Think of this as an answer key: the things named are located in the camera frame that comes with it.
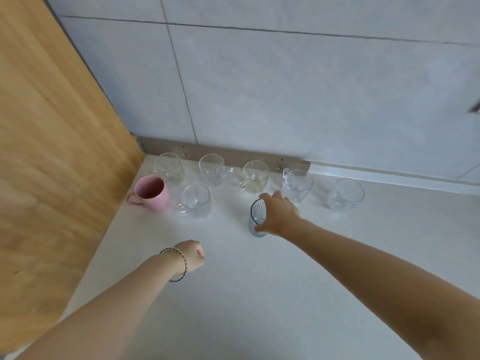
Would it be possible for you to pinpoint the wooden cabinet side panel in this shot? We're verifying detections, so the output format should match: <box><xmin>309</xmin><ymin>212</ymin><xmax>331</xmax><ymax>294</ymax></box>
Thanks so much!
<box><xmin>0</xmin><ymin>0</ymin><xmax>145</xmax><ymax>353</ymax></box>

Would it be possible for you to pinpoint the tall grey ribbed glass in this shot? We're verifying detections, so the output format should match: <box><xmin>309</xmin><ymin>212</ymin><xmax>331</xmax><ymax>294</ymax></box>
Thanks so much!
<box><xmin>248</xmin><ymin>198</ymin><xmax>269</xmax><ymax>239</ymax></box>

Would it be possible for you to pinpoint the grey metal wall strip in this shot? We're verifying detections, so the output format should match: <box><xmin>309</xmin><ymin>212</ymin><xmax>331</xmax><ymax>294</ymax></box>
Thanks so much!
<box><xmin>137</xmin><ymin>136</ymin><xmax>311</xmax><ymax>175</ymax></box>

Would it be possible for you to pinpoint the white table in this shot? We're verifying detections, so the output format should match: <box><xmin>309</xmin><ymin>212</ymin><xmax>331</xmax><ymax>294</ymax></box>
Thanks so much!
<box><xmin>0</xmin><ymin>154</ymin><xmax>480</xmax><ymax>360</ymax></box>

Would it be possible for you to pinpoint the person's left forearm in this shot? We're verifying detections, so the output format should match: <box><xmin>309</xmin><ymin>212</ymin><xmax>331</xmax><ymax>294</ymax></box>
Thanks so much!
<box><xmin>14</xmin><ymin>252</ymin><xmax>187</xmax><ymax>360</ymax></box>

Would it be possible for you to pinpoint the pink ceramic mug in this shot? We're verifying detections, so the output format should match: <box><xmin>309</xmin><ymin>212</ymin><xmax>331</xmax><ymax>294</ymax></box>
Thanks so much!
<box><xmin>126</xmin><ymin>175</ymin><xmax>170</xmax><ymax>212</ymax></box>

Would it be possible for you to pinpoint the person's right hand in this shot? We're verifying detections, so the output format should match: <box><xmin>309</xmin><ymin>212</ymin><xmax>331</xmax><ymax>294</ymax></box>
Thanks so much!
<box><xmin>254</xmin><ymin>190</ymin><xmax>303</xmax><ymax>239</ymax></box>

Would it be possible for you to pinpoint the clear glass mug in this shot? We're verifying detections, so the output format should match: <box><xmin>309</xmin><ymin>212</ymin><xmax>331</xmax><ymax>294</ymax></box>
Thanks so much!
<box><xmin>174</xmin><ymin>183</ymin><xmax>213</xmax><ymax>219</ymax></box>
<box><xmin>238</xmin><ymin>160</ymin><xmax>271</xmax><ymax>194</ymax></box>
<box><xmin>281</xmin><ymin>168</ymin><xmax>314</xmax><ymax>204</ymax></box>
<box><xmin>326</xmin><ymin>178</ymin><xmax>366</xmax><ymax>214</ymax></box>
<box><xmin>152</xmin><ymin>152</ymin><xmax>185</xmax><ymax>186</ymax></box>
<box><xmin>198</xmin><ymin>153</ymin><xmax>236</xmax><ymax>186</ymax></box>

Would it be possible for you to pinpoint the person's right forearm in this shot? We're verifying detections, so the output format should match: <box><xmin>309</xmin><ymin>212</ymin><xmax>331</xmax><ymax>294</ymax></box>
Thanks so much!
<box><xmin>286</xmin><ymin>217</ymin><xmax>480</xmax><ymax>360</ymax></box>

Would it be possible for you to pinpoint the thin braided bracelet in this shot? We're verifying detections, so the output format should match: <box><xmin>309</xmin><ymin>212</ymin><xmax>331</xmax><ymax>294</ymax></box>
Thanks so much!
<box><xmin>159</xmin><ymin>247</ymin><xmax>188</xmax><ymax>283</ymax></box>

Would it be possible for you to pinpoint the white backsplash strip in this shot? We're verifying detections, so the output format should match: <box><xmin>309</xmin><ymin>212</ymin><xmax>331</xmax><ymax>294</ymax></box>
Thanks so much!
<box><xmin>308</xmin><ymin>160</ymin><xmax>480</xmax><ymax>196</ymax></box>

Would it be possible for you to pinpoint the person's left hand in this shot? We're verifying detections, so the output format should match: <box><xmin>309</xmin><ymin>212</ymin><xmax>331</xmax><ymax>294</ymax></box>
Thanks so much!
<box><xmin>173</xmin><ymin>240</ymin><xmax>206</xmax><ymax>274</ymax></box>

